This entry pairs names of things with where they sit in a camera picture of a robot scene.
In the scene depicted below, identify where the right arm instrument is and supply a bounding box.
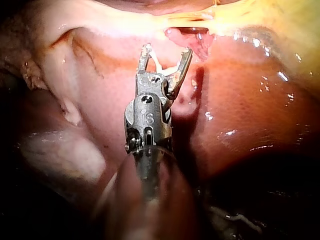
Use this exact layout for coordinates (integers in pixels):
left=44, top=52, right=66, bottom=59
left=123, top=72, right=174, bottom=154

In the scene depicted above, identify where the dark red liver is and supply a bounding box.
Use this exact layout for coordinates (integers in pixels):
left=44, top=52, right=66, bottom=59
left=0, top=22, right=320, bottom=201

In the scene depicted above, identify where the gallbladder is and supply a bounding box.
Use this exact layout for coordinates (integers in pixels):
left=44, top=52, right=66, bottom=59
left=159, top=0, right=320, bottom=83

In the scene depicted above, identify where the right arm instrument jaw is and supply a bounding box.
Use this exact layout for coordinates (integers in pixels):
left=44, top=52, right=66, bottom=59
left=166, top=47, right=194, bottom=99
left=136, top=43, right=154, bottom=75

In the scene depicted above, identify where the white clip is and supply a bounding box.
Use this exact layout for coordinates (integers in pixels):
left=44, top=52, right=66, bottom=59
left=149, top=50, right=183, bottom=76

